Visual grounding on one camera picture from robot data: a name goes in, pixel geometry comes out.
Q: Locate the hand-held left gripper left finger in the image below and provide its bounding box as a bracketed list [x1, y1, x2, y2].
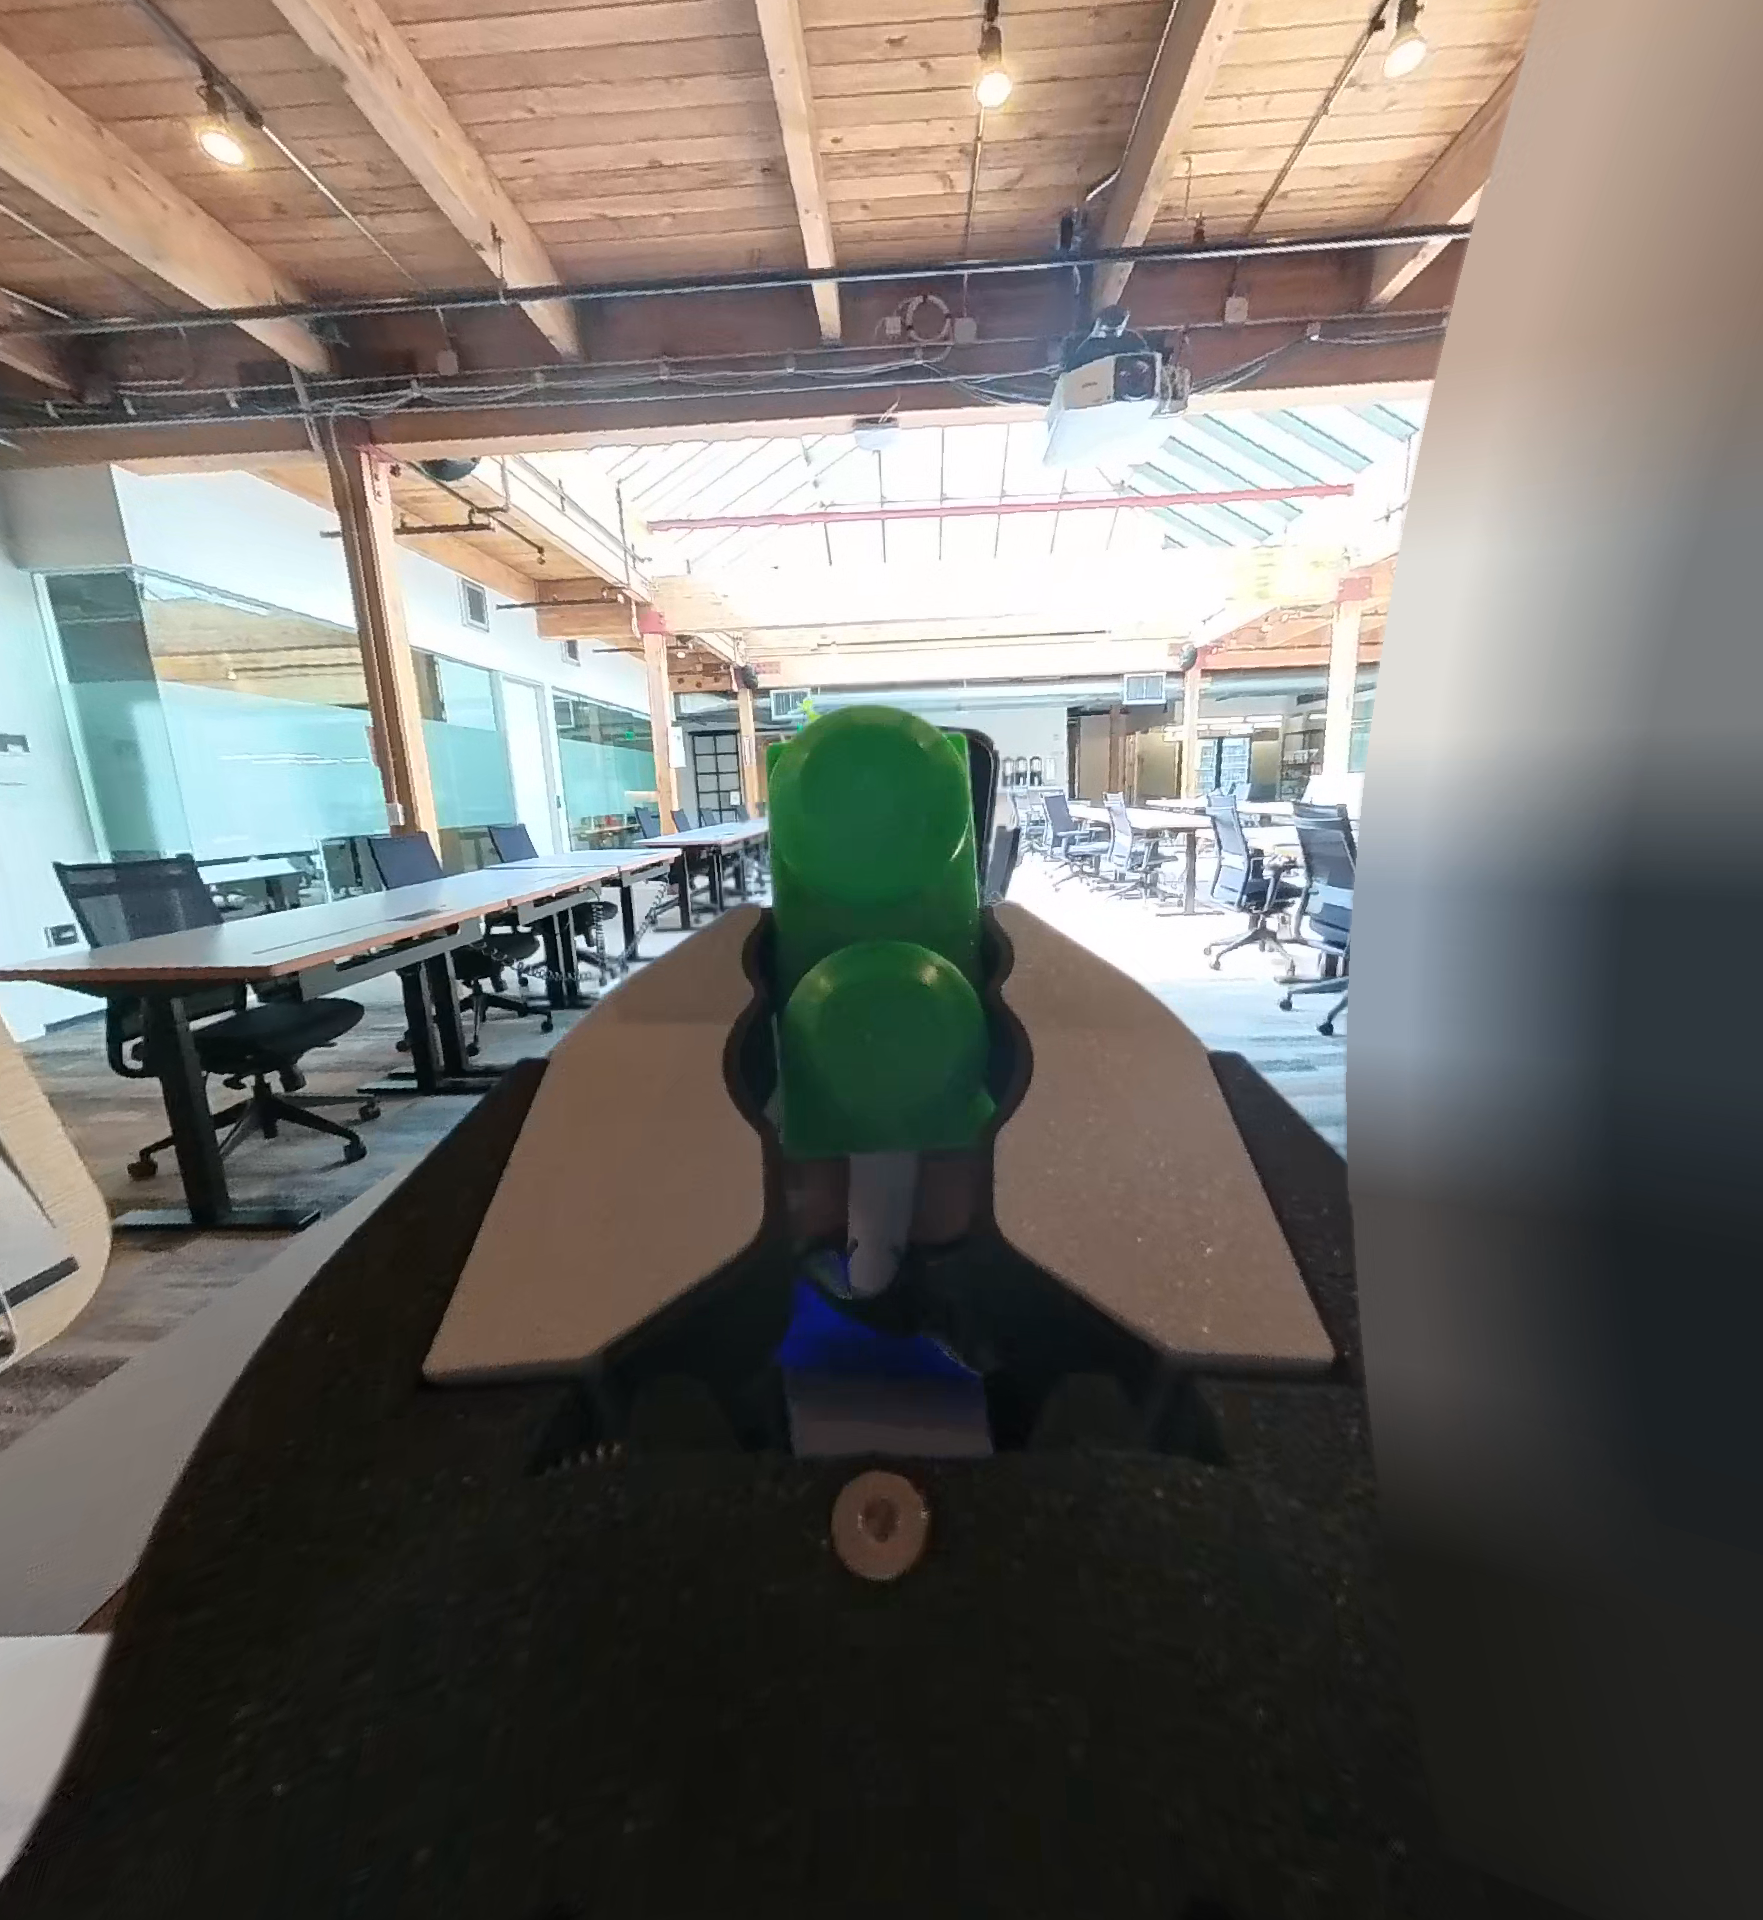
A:
[420, 899, 800, 1382]

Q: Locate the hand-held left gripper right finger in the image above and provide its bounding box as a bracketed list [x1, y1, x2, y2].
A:
[978, 899, 1340, 1382]

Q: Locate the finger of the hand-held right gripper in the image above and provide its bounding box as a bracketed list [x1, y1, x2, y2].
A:
[840, 1151, 925, 1299]

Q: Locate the blue plastic bin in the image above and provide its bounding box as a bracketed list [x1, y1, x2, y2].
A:
[779, 1252, 1006, 1379]

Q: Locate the green mega block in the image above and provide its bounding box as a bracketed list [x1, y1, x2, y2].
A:
[765, 701, 1003, 1160]

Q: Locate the wooden office desk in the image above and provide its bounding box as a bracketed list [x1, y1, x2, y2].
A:
[482, 847, 644, 992]
[0, 868, 484, 1234]
[637, 817, 771, 932]
[1143, 803, 1364, 918]

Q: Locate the white ceiling projector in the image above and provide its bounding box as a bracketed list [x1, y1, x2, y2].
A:
[1043, 307, 1198, 467]

